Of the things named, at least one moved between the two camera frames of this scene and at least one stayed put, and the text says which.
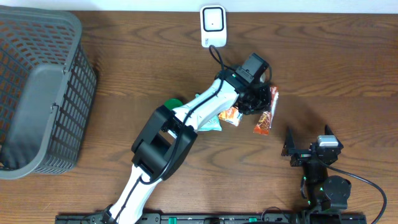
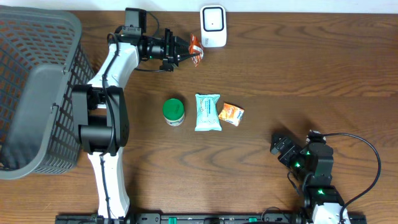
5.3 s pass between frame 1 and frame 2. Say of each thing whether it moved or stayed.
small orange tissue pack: stayed
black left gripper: moved
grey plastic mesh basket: stayed
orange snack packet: moved
